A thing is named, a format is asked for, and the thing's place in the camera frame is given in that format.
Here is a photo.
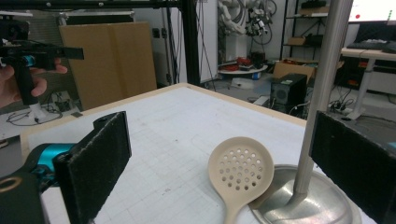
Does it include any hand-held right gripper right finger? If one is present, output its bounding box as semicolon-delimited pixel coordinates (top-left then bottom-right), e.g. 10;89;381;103
309;110;396;224

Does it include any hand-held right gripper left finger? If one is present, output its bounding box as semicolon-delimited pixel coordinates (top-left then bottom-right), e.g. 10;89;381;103
52;110;133;224

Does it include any beige slotted spoon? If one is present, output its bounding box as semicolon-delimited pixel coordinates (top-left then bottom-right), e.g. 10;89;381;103
207;136;276;224

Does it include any brown cardboard sheet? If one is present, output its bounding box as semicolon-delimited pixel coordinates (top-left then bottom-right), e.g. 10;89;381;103
59;21;158;111

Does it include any metal ladle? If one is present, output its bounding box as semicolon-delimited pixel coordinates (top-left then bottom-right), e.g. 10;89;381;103
248;0;363;224

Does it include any black computer tower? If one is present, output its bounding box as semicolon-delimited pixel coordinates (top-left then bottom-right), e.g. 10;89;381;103
269;73;308;116

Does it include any white desk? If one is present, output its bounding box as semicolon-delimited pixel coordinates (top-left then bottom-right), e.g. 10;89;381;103
340;47;396;121

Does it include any open cardboard box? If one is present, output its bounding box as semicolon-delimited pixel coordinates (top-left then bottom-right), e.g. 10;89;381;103
273;59;345;82

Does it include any black keyboard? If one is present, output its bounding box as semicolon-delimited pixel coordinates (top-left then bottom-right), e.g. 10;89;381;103
346;40;396;51

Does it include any small cardboard box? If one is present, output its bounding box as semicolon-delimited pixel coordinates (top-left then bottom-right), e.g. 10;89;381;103
287;35;308;48

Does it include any black metal shelf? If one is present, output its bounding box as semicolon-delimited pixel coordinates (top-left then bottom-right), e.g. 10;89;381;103
280;0;332;61

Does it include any round white platform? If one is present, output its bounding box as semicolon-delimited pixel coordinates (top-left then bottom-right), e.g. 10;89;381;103
217;63;269;77

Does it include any monitor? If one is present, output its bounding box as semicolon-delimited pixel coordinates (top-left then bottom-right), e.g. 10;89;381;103
347;0;396;25

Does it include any white robot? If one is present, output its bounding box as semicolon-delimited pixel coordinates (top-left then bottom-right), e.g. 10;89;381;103
217;0;278;63

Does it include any black floor cable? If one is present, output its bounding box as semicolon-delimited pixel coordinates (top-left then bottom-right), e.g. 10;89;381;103
6;108;64;127

